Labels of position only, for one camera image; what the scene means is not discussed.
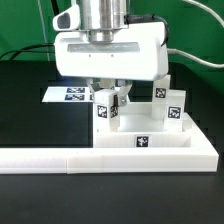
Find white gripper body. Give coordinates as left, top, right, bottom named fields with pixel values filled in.
left=53, top=4, right=169, bottom=81

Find white square tabletop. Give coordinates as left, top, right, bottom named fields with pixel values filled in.
left=93, top=102, right=191, bottom=148

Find white L-shaped obstacle fence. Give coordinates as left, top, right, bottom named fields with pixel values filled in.
left=0, top=115, right=219, bottom=174

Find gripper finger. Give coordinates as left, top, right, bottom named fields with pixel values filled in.
left=114, top=79, right=132, bottom=107
left=86, top=78, right=102, bottom=96

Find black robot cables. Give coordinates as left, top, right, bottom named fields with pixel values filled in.
left=0, top=0, right=68, bottom=62

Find white sheet with AprilTags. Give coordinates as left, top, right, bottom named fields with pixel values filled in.
left=42, top=86, right=93, bottom=103

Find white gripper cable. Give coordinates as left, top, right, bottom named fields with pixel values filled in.
left=166, top=0, right=224, bottom=70

